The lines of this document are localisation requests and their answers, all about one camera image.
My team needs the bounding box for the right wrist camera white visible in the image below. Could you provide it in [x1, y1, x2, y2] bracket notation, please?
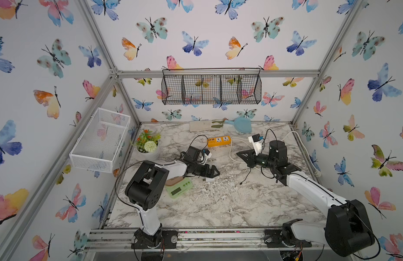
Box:
[248, 134, 263, 156]

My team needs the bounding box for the potted artificial plant white pot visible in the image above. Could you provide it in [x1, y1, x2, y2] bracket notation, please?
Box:
[135, 129, 161, 161]

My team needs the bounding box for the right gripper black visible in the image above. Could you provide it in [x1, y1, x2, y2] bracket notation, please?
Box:
[238, 148, 278, 171]

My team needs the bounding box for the orange power strip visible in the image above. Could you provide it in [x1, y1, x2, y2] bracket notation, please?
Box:
[207, 136, 231, 148]

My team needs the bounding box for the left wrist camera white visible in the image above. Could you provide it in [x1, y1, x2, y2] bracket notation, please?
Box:
[201, 149, 212, 165]

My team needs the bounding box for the teal dustpan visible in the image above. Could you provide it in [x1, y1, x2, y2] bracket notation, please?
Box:
[224, 117, 252, 133]

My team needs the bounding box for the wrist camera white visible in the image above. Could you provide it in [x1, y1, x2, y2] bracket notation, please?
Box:
[248, 134, 263, 156]
[201, 149, 212, 165]

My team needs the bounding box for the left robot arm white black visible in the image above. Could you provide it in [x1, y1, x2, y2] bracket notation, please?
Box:
[125, 146, 220, 249]

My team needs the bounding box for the pink bowl with panda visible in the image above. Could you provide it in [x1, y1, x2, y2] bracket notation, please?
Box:
[165, 176, 184, 187]

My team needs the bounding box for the white power strip cable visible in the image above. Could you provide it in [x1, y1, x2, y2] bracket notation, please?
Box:
[229, 130, 321, 177]

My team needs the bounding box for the green electronic scale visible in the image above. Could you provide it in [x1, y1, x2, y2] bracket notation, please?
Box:
[165, 177, 193, 199]

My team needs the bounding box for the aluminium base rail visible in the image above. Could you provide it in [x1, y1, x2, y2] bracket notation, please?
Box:
[85, 227, 322, 252]

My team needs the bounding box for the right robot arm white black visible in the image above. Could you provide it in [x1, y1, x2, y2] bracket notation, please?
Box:
[237, 140, 379, 257]

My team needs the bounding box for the black wire wall basket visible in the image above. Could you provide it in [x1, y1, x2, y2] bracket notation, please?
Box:
[157, 68, 262, 105]

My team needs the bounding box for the white cloth with green print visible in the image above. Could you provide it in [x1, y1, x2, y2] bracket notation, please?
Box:
[189, 120, 224, 132]

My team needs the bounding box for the white mesh wall basket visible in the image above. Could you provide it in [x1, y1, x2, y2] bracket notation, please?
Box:
[69, 108, 131, 173]

